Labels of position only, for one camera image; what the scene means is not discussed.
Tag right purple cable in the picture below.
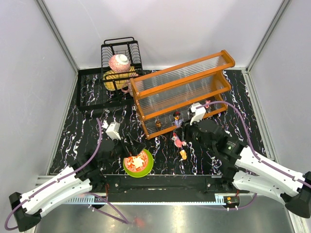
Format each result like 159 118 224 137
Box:
195 100 311 211

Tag black wire dish rack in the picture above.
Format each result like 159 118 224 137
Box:
76 36 143 111

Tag black marble pattern mat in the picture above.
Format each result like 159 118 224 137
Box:
48 69 270 175

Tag small orange figure toy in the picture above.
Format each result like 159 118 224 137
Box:
179 150 187 160

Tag pink patterned bowl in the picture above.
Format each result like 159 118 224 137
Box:
108 54 130 73

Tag yellow patterned bowl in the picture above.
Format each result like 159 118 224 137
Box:
103 66 138 91

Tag pink pig toy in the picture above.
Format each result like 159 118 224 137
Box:
205 100 210 109

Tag brown figure toy on shelf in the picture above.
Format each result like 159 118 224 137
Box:
155 120 161 128

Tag orange clear display shelf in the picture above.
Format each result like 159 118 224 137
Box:
130 50 235 139

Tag purple cable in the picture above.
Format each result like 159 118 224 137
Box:
195 100 311 211
4 118 129 231

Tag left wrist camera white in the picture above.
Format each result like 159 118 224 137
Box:
103 120 121 140

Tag pink mug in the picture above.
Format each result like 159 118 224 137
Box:
121 82 133 96

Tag pink flamingo toy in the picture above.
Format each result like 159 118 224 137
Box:
172 132 187 148

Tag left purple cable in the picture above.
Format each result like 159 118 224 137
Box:
4 118 129 231

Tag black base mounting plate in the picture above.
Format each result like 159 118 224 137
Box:
104 175 237 204

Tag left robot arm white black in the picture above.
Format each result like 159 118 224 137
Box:
9 135 146 232

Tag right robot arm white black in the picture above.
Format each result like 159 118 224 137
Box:
183 120 311 218

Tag green bowl red pattern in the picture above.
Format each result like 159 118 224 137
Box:
123 149 154 178

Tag purple bunny toy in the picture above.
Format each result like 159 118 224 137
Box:
174 118 184 128

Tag black haired figure toy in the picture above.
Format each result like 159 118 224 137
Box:
173 111 181 120

